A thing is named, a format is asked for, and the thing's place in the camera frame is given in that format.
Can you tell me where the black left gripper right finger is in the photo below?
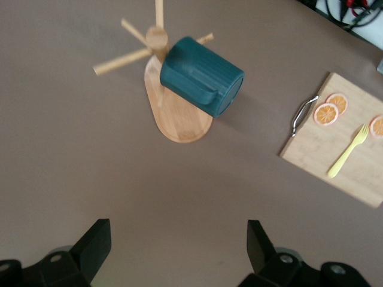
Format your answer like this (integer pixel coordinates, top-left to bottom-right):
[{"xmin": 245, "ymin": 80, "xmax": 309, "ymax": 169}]
[{"xmin": 239, "ymin": 219, "xmax": 366, "ymax": 287}]

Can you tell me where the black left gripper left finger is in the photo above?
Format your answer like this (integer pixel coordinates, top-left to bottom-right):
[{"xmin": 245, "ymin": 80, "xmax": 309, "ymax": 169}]
[{"xmin": 0, "ymin": 218, "xmax": 113, "ymax": 287}]

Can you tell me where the teal cup yellow inside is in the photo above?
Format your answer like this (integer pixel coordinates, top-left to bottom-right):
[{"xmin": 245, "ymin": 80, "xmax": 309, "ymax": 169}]
[{"xmin": 159, "ymin": 36, "xmax": 246, "ymax": 118}]

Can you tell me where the wooden mug rack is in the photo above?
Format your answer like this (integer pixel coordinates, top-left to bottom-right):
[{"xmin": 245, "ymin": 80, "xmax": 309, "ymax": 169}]
[{"xmin": 92, "ymin": 0, "xmax": 215, "ymax": 145}]

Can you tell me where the bamboo cutting board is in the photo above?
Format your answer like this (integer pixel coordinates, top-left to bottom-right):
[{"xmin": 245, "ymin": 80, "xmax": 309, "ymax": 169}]
[{"xmin": 279, "ymin": 71, "xmax": 383, "ymax": 209}]

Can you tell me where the yellow plastic fork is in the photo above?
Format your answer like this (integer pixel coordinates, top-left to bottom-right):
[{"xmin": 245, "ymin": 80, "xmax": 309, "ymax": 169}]
[{"xmin": 326, "ymin": 123, "xmax": 370, "ymax": 179}]

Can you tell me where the orange slice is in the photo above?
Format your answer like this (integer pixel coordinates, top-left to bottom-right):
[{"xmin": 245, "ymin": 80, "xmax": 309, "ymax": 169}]
[
  {"xmin": 325, "ymin": 92, "xmax": 349, "ymax": 116},
  {"xmin": 369, "ymin": 114, "xmax": 383, "ymax": 140},
  {"xmin": 313, "ymin": 102, "xmax": 341, "ymax": 127}
]

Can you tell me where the black cable bundle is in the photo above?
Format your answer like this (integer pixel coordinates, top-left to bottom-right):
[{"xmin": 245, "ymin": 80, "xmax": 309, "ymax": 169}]
[{"xmin": 296, "ymin": 0, "xmax": 383, "ymax": 50}]

